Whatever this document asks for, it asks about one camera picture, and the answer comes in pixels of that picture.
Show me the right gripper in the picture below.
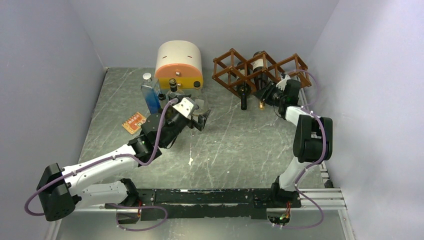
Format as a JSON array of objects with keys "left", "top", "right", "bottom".
[{"left": 252, "top": 80, "right": 286, "bottom": 106}]

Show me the clear round glass bottle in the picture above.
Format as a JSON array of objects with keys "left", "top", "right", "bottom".
[{"left": 191, "top": 81, "right": 209, "bottom": 116}]

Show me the dark bottle black neck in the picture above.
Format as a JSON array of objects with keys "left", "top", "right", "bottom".
[{"left": 236, "top": 61, "right": 251, "bottom": 111}]

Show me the clear square bottle black cap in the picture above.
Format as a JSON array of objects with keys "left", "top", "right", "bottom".
[{"left": 166, "top": 78, "right": 185, "bottom": 100}]

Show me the brown bottle gold foil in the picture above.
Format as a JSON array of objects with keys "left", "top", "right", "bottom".
[{"left": 252, "top": 51, "right": 268, "bottom": 90}]

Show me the green bottle silver neck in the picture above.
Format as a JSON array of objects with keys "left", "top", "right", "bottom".
[{"left": 158, "top": 93, "right": 173, "bottom": 119}]

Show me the blue square bottle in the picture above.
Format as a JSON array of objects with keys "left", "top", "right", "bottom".
[{"left": 141, "top": 72, "right": 161, "bottom": 114}]

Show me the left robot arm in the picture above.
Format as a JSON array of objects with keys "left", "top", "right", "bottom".
[{"left": 24, "top": 95, "right": 211, "bottom": 222}]

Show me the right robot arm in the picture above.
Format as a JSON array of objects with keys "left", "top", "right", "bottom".
[{"left": 254, "top": 79, "right": 333, "bottom": 207}]

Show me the brown wooden wine rack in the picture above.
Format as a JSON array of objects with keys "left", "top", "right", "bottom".
[{"left": 211, "top": 48, "right": 312, "bottom": 99}]

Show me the cream drawer cabinet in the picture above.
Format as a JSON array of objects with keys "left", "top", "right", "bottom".
[{"left": 154, "top": 40, "right": 204, "bottom": 90}]

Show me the orange snack packet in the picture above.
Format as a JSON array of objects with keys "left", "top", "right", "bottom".
[{"left": 121, "top": 111, "right": 147, "bottom": 135}]

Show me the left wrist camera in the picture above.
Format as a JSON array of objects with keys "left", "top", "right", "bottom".
[{"left": 172, "top": 97, "right": 199, "bottom": 120}]

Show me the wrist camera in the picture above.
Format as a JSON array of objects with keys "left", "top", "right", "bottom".
[
  {"left": 172, "top": 97, "right": 199, "bottom": 120},
  {"left": 276, "top": 73, "right": 291, "bottom": 91}
]

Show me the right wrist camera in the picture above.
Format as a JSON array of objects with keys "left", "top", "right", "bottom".
[{"left": 276, "top": 73, "right": 291, "bottom": 91}]

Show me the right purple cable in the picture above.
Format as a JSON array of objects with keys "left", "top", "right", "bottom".
[{"left": 271, "top": 69, "right": 327, "bottom": 230}]

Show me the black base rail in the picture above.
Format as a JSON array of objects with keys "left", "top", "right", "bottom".
[{"left": 54, "top": 188, "right": 347, "bottom": 221}]

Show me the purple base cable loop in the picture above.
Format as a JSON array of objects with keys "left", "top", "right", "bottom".
[{"left": 109, "top": 202, "right": 169, "bottom": 232}]

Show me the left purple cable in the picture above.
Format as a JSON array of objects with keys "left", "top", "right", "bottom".
[{"left": 24, "top": 97, "right": 180, "bottom": 217}]

